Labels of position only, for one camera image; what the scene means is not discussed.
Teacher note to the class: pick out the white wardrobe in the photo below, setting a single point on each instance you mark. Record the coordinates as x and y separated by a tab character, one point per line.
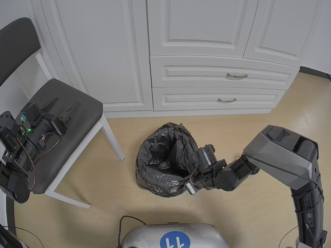
206	22

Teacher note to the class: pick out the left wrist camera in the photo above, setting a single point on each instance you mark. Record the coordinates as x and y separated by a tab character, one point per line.
32	114

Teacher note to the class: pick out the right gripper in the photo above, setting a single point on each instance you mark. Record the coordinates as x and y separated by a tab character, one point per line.
200	183

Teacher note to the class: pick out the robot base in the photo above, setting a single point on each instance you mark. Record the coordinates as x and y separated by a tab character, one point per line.
144	238

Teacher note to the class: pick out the black plastic bag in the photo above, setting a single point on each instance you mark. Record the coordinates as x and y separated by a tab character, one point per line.
160	174

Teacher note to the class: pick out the white paper scrap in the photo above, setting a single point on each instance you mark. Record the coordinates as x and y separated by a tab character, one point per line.
237	159

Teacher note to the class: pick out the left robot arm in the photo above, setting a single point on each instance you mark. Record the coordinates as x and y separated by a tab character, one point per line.
10	138

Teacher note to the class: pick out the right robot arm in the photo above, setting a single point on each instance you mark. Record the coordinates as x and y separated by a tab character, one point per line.
284	154

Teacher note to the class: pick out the white chair grey cushions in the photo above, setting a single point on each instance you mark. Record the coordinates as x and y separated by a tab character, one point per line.
77	143

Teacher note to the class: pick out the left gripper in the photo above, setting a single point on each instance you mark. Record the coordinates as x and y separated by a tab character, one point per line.
46	133

